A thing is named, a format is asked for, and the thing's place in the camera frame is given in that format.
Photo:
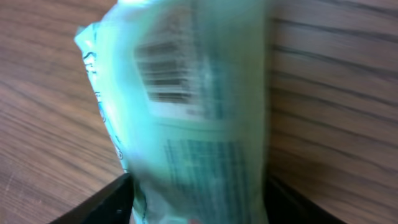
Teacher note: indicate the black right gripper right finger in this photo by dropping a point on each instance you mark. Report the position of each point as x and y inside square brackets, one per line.
[285, 205]

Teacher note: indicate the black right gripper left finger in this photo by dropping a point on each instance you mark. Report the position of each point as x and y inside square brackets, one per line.
[111, 205]

